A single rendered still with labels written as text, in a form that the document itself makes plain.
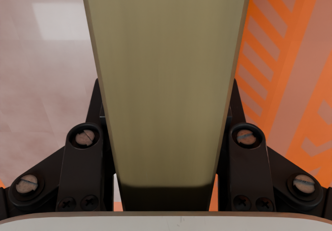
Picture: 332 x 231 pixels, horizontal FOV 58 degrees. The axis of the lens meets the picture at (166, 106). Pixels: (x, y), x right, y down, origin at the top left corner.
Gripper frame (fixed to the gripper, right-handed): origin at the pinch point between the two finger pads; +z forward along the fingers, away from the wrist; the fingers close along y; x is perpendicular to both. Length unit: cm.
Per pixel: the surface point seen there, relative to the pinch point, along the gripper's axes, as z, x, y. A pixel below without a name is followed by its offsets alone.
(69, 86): 5.3, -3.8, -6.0
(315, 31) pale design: 5.5, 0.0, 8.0
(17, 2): 5.7, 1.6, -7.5
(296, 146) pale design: 4.8, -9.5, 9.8
